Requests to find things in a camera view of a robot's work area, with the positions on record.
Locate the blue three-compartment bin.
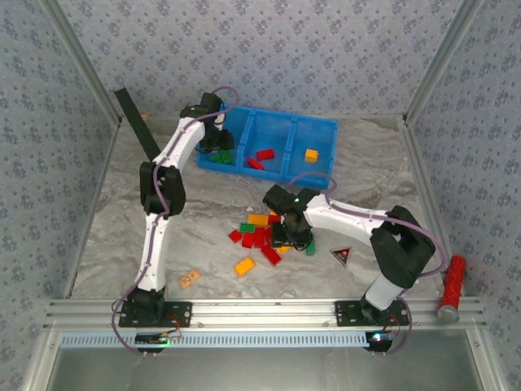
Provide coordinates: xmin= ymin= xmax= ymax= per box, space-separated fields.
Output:
xmin=195 ymin=104 xmax=339 ymax=191

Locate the black triangle with red light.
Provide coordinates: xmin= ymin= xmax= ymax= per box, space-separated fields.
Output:
xmin=330 ymin=246 xmax=353 ymax=268

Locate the long black strip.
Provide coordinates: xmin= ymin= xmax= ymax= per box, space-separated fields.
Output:
xmin=113 ymin=86 xmax=162 ymax=164

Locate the flat orange tag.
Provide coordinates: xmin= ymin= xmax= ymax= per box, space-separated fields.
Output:
xmin=177 ymin=269 xmax=202 ymax=290

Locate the grey metal panel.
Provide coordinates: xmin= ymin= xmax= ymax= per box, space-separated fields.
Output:
xmin=48 ymin=345 xmax=488 ymax=391

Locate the red glitter cylinder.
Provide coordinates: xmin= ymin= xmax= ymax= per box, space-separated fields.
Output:
xmin=436 ymin=254 xmax=467 ymax=325

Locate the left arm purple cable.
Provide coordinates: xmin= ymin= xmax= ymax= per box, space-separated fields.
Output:
xmin=112 ymin=86 xmax=240 ymax=356

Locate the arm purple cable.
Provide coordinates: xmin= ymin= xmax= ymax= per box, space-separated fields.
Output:
xmin=112 ymin=86 xmax=240 ymax=356
xmin=287 ymin=170 xmax=451 ymax=356

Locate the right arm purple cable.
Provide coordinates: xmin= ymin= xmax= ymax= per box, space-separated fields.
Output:
xmin=287 ymin=170 xmax=451 ymax=356

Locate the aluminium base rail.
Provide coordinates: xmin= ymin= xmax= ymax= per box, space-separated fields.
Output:
xmin=44 ymin=299 xmax=488 ymax=329

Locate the grey slotted cable duct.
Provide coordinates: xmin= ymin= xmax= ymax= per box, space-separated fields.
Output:
xmin=59 ymin=329 xmax=370 ymax=349

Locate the aluminium side rail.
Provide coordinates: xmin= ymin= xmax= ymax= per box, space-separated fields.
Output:
xmin=63 ymin=117 xmax=123 ymax=301
xmin=401 ymin=116 xmax=463 ymax=302

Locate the thin red black wire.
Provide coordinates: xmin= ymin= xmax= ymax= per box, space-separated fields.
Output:
xmin=382 ymin=314 xmax=404 ymax=339
xmin=162 ymin=313 xmax=183 ymax=340

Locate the aluminium frame post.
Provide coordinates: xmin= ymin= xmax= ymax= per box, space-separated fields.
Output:
xmin=402 ymin=0 xmax=488 ymax=124
xmin=38 ymin=0 xmax=124 ymax=124

